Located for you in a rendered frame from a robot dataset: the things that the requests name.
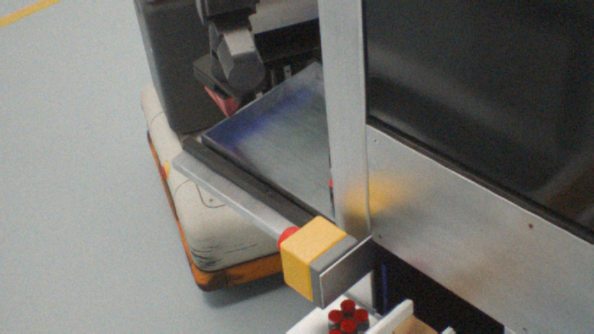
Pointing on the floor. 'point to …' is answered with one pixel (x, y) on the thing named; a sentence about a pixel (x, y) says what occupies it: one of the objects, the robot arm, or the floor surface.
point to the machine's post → (350, 132)
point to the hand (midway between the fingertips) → (230, 111)
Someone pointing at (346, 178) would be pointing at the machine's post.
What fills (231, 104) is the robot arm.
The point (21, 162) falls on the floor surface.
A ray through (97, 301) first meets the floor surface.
